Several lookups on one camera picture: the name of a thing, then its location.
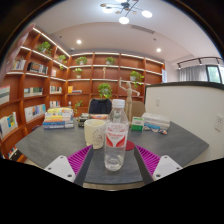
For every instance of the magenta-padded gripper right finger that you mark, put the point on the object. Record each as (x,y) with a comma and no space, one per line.
(166,166)

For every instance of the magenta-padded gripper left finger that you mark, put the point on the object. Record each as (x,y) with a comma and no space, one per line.
(60,166)

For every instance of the clear plastic water bottle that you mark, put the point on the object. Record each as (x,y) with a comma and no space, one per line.
(115,133)

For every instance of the small blue and white item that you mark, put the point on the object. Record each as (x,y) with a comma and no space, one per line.
(162,131)

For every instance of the flat round red coaster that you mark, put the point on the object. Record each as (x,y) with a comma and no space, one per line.
(130,146)

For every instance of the stack of white books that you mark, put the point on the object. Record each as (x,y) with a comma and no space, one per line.
(156,120)

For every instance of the cream mug with red drawing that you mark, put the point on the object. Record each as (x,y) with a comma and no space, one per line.
(94,133)

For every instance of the stack of colourful books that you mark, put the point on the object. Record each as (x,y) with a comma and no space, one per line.
(58,118)

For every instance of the white partition with dark top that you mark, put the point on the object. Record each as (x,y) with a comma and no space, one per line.
(186,110)

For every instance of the tan chair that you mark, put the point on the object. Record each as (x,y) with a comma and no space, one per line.
(137,110)

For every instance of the dark chair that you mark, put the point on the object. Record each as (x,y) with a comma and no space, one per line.
(99,106)

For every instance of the wooden shelf unit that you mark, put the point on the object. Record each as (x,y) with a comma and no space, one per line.
(40,86)

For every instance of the grey curtain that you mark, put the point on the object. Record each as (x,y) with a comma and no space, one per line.
(193,73)

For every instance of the window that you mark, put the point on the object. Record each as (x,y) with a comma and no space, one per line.
(214,74)

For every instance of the recessed ceiling lights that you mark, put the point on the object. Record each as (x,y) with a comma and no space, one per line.
(79,42)

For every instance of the branched ceiling lamp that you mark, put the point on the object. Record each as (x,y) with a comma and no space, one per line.
(126,6)

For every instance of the white wall switch plate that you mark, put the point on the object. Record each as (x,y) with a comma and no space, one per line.
(157,101)

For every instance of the white wall socket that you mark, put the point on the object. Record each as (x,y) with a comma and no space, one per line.
(219,123)

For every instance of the black track light rail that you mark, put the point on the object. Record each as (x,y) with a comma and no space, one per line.
(200,60)

